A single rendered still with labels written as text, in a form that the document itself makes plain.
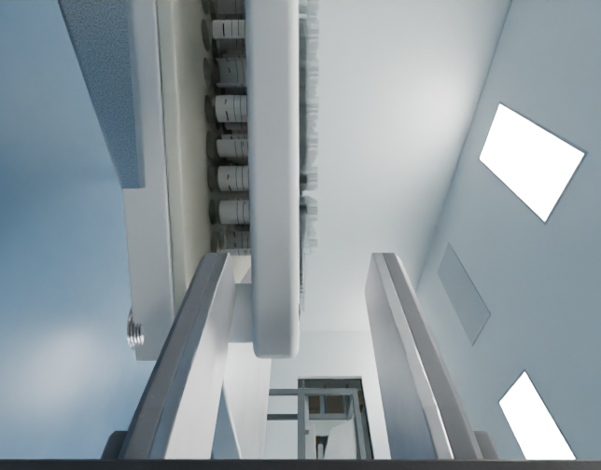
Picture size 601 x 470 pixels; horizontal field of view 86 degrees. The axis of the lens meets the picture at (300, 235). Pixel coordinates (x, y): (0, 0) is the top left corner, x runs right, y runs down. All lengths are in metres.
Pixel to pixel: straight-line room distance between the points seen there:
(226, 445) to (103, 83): 0.39
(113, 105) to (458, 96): 4.05
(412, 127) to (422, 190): 0.89
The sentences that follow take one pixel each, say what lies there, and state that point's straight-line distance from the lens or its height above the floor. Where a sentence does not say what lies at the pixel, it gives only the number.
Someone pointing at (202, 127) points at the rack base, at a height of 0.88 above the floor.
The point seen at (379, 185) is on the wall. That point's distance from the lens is 4.33.
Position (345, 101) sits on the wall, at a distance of 3.84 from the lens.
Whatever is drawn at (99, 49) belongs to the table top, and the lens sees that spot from 0.20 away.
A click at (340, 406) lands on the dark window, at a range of 5.84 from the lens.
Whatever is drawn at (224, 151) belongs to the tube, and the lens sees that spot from 0.17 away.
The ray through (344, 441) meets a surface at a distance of 3.49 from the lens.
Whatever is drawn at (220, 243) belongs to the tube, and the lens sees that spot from 0.17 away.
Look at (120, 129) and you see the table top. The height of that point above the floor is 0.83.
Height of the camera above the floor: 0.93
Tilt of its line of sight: level
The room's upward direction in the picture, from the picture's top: 90 degrees clockwise
